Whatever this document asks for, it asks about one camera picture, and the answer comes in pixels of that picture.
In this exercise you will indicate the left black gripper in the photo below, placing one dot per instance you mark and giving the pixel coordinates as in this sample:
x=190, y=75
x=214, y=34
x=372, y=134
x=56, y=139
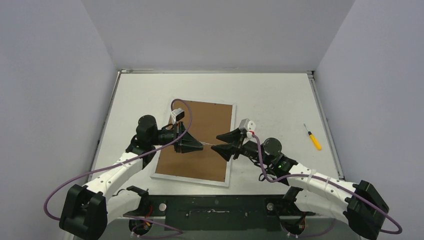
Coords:
x=187, y=143

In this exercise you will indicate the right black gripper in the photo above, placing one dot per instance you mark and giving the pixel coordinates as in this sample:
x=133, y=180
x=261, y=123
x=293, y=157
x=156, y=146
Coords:
x=239, y=145

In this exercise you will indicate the white picture frame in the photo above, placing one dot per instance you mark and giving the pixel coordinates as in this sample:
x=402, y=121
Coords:
x=204, y=167

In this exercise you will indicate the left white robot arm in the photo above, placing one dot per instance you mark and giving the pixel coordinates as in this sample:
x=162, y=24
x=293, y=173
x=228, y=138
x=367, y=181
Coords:
x=88, y=209

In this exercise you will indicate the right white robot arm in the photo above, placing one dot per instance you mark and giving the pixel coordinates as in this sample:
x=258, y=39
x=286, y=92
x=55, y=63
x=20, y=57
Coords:
x=359, y=205

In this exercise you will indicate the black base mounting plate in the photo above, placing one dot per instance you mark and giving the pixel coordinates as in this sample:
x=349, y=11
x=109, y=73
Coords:
x=221, y=212

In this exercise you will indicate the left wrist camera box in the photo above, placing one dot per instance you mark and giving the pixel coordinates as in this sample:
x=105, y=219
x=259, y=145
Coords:
x=176, y=115

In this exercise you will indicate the yellow handled screwdriver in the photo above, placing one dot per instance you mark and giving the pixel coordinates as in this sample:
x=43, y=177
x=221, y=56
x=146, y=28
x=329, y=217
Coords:
x=314, y=140

